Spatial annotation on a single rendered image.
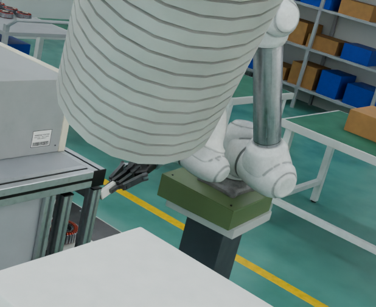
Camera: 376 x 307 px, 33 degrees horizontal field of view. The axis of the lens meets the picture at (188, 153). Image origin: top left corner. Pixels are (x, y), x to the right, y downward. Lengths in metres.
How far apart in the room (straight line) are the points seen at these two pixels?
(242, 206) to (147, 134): 1.88
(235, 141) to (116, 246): 1.37
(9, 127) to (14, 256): 0.31
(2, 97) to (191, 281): 0.71
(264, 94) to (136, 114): 1.66
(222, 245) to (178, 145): 2.00
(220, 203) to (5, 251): 1.03
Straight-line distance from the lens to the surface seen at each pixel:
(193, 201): 2.44
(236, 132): 2.43
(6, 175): 1.54
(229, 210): 2.37
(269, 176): 2.27
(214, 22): 0.46
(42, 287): 0.97
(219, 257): 2.58
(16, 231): 1.57
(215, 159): 2.16
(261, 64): 2.13
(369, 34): 8.48
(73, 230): 1.98
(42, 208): 1.58
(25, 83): 1.58
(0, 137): 1.59
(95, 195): 1.71
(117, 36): 0.49
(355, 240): 4.22
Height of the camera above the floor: 1.72
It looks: 18 degrees down
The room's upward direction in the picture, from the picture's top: 14 degrees clockwise
